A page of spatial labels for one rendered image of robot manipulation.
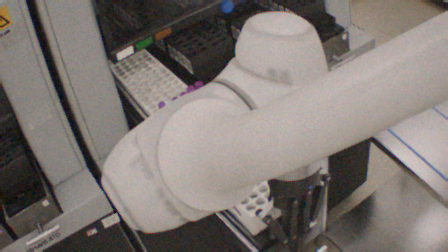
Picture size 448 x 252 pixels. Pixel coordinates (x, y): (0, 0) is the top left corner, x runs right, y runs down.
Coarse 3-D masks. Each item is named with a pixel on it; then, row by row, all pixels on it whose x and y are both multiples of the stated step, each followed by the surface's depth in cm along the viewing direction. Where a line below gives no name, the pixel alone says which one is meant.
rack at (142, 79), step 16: (112, 64) 116; (128, 64) 114; (144, 64) 113; (160, 64) 111; (128, 80) 110; (144, 80) 108; (160, 80) 108; (176, 80) 106; (128, 96) 111; (144, 96) 103; (160, 96) 103; (144, 112) 109
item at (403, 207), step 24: (408, 120) 92; (432, 120) 91; (384, 144) 89; (408, 144) 87; (432, 144) 86; (408, 168) 83; (432, 168) 81; (384, 192) 145; (408, 192) 143; (432, 192) 78; (360, 216) 141; (384, 216) 138; (408, 216) 136; (432, 216) 133; (336, 240) 136; (360, 240) 134; (384, 240) 131; (408, 240) 129; (432, 240) 126
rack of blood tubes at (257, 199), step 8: (256, 184) 83; (264, 184) 81; (256, 192) 80; (264, 192) 81; (248, 200) 80; (256, 200) 79; (264, 200) 79; (232, 208) 83; (240, 208) 78; (248, 208) 79; (256, 208) 78; (240, 216) 81; (248, 216) 77; (248, 224) 79; (256, 224) 78; (264, 224) 79; (256, 232) 79
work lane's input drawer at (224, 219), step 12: (120, 96) 115; (132, 108) 109; (132, 120) 109; (144, 120) 105; (216, 216) 87; (228, 216) 84; (228, 228) 84; (240, 228) 81; (312, 228) 83; (240, 240) 81; (252, 240) 79; (264, 240) 78; (276, 240) 79
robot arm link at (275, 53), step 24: (264, 24) 51; (288, 24) 50; (240, 48) 52; (264, 48) 50; (288, 48) 49; (312, 48) 50; (240, 72) 52; (264, 72) 50; (288, 72) 50; (312, 72) 51; (240, 96) 50; (264, 96) 50
